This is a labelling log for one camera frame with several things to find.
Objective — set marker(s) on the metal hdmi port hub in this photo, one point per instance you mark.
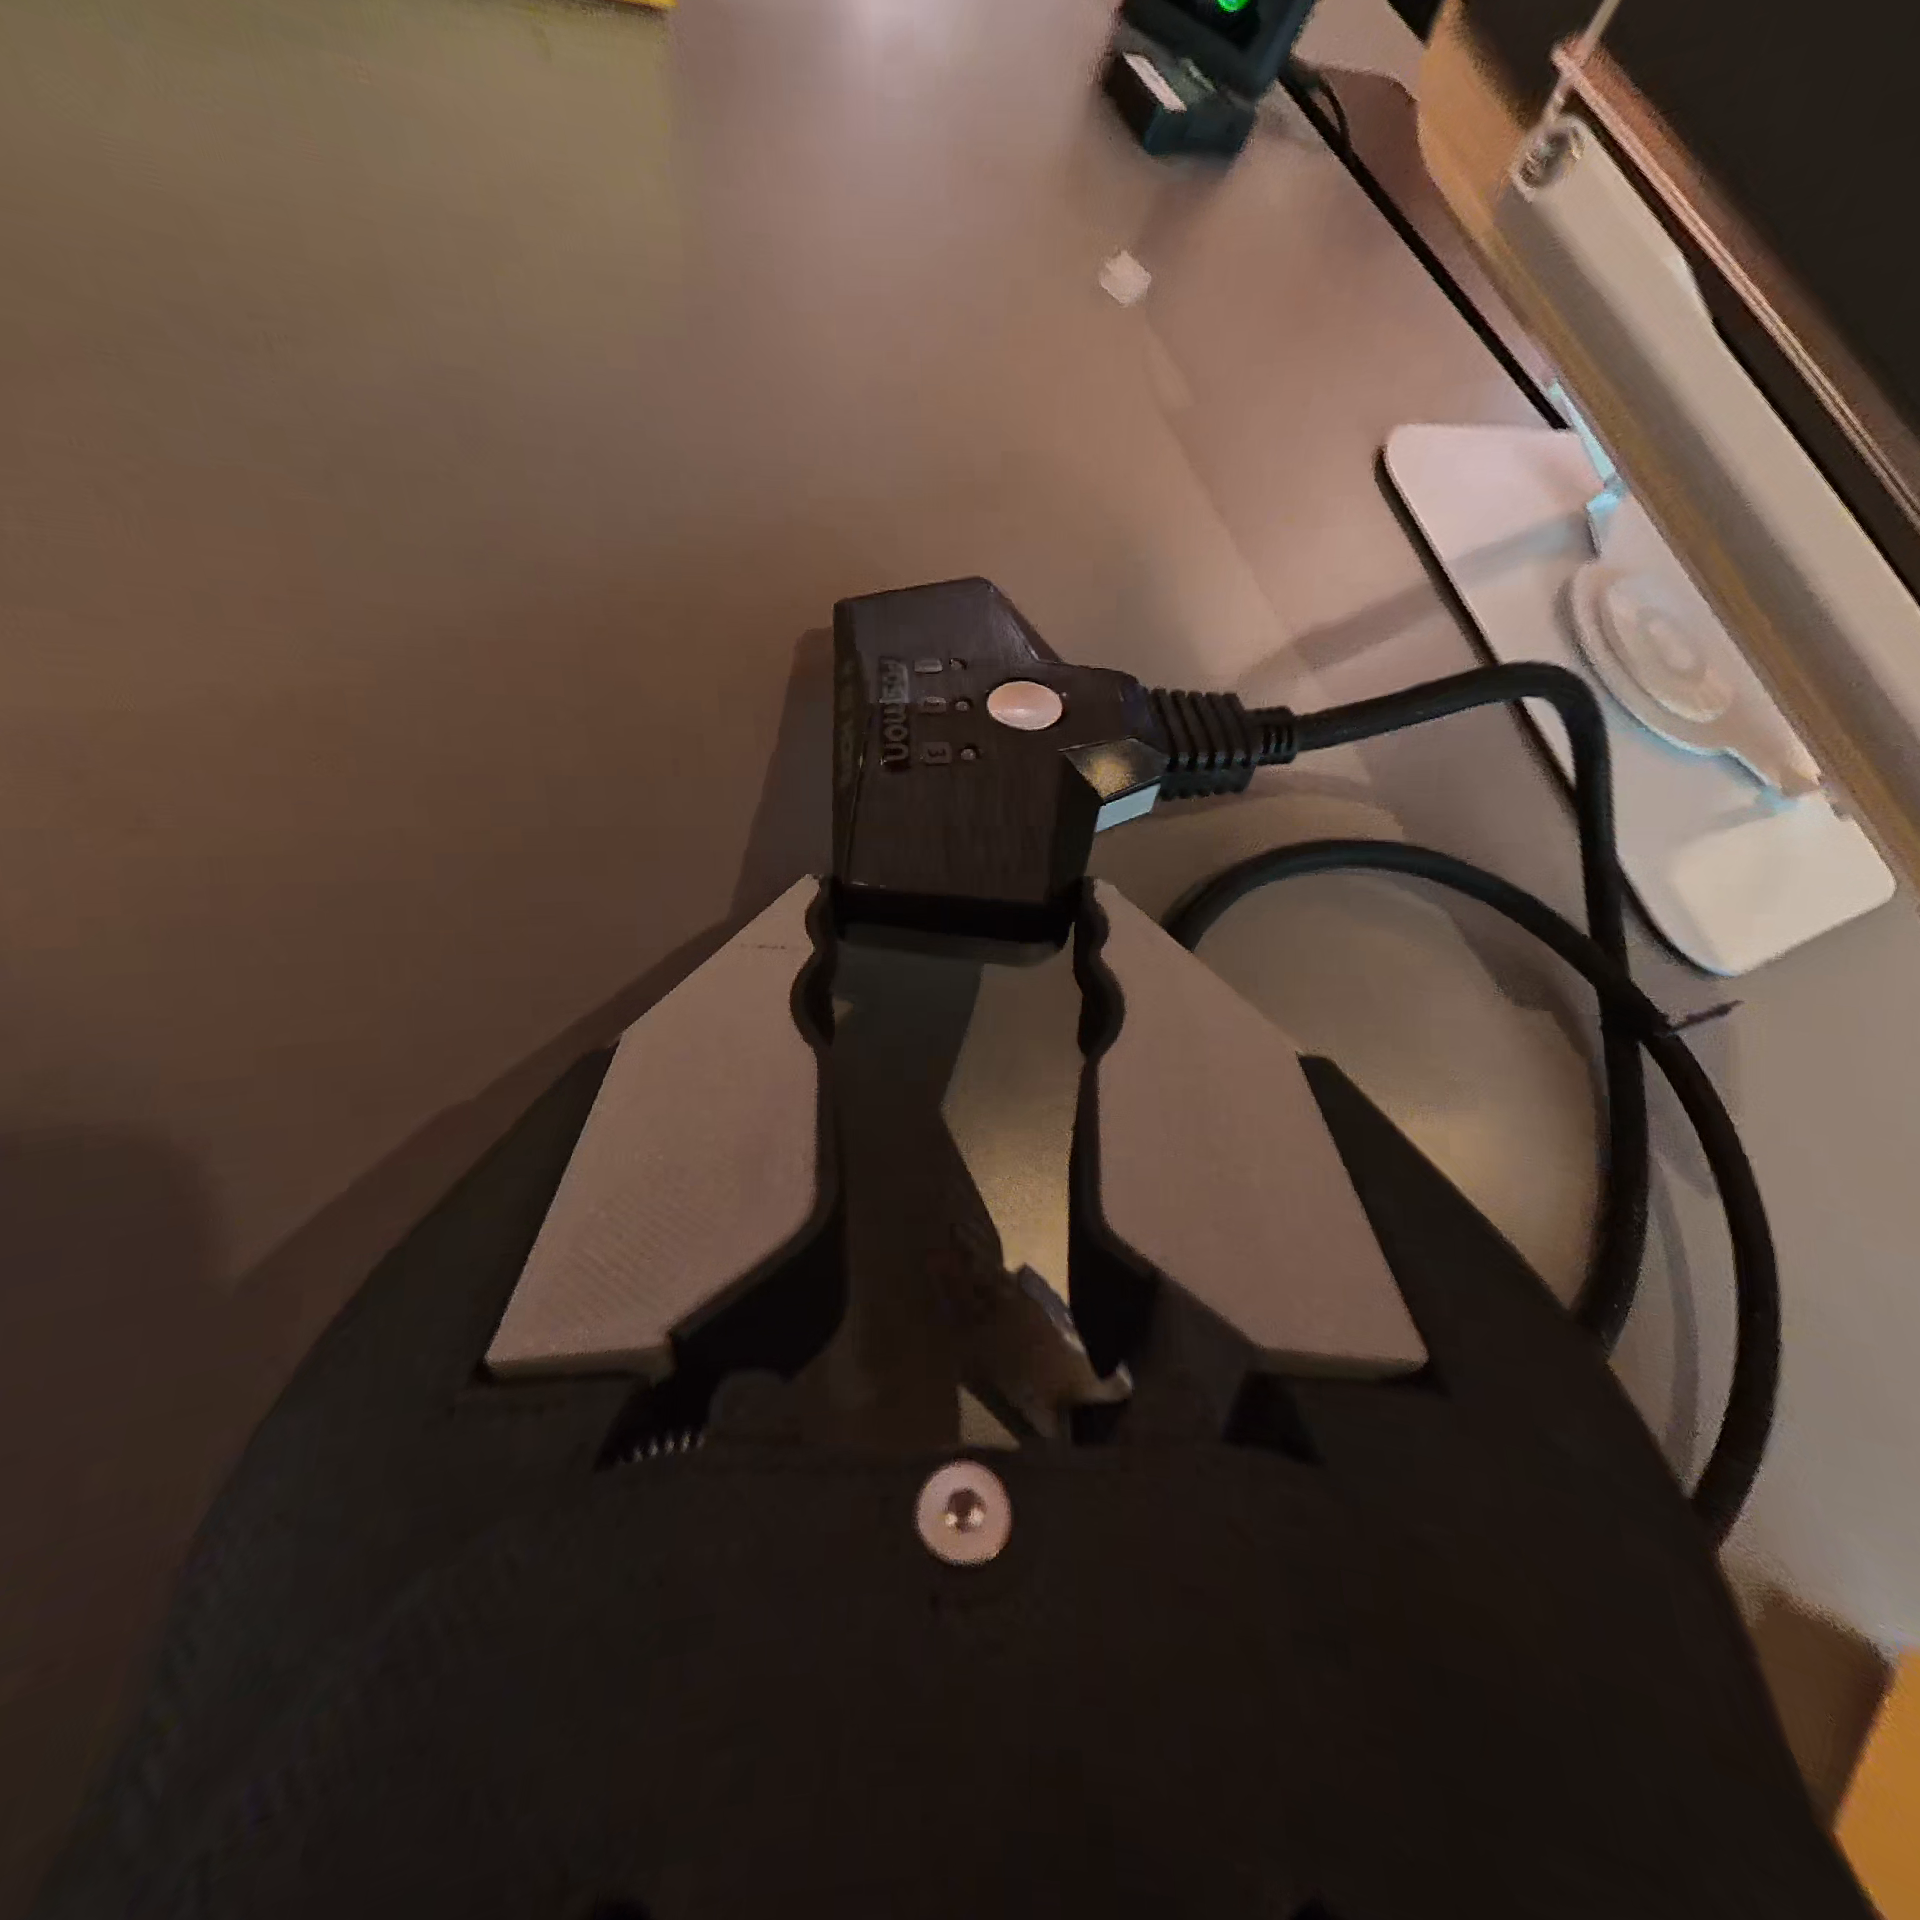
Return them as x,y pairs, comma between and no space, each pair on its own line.
944,781

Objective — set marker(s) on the yellow plastic bin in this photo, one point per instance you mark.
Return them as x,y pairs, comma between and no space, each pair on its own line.
1890,1800

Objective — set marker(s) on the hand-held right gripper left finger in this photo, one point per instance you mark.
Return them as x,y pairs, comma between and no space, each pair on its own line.
675,1185

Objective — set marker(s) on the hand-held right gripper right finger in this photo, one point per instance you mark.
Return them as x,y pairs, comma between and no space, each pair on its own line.
1245,1185

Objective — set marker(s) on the black charging case with display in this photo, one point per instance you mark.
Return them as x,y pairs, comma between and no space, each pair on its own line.
1231,23

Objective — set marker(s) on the black board on white stand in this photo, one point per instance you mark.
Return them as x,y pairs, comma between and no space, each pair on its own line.
1651,374

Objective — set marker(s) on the small clear plastic piece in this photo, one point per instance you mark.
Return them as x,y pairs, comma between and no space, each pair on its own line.
1125,280

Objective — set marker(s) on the small black battery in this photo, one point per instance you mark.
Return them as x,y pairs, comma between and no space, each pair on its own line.
1184,105

